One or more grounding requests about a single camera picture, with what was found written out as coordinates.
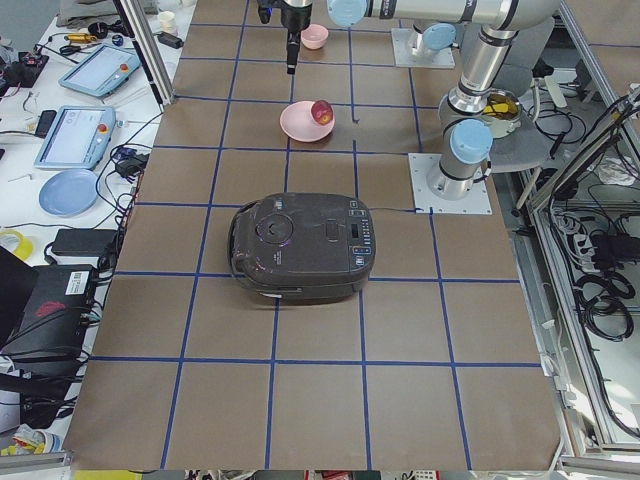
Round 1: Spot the red apple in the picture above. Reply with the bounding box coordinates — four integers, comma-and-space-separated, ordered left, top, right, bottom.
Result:
311, 100, 334, 125

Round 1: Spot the yellow bowl on stool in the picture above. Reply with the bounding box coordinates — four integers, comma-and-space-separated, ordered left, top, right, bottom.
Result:
481, 90, 521, 139

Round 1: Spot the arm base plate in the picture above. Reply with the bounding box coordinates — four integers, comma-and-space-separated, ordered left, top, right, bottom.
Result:
391, 28, 455, 69
408, 153, 492, 215

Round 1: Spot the pink bowl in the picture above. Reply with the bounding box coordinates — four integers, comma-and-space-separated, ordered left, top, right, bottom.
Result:
301, 23, 329, 50

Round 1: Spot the blue plate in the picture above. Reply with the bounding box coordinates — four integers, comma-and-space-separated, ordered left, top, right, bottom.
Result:
39, 169, 98, 216

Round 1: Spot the black power adapter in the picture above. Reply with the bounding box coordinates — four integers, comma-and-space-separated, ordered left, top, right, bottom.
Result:
51, 229, 116, 257

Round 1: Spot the yellow tape roll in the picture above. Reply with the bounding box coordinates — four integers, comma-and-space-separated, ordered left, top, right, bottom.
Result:
0, 229, 33, 261

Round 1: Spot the pink plate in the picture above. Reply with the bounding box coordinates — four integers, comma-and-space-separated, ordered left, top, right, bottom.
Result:
279, 100, 335, 143

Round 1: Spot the black rice cooker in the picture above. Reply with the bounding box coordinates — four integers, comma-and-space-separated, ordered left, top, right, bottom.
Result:
227, 192, 376, 301

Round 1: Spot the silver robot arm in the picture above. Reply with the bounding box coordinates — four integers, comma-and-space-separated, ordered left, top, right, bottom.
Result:
327, 0, 559, 200
258, 1, 475, 75

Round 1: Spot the lower teach pendant tablet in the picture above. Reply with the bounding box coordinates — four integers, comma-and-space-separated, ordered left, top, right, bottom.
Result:
34, 105, 116, 170

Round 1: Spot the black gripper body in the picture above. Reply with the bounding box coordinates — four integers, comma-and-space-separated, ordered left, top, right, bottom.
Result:
280, 0, 313, 32

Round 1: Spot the teach pendant tablet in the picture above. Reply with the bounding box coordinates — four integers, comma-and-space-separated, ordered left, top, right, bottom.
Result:
34, 105, 116, 170
58, 45, 141, 98

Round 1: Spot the upper teach pendant tablet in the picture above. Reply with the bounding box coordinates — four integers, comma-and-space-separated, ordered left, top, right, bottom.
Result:
58, 45, 141, 98

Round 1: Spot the aluminium frame post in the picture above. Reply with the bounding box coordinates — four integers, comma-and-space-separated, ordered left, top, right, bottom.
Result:
113, 0, 174, 106

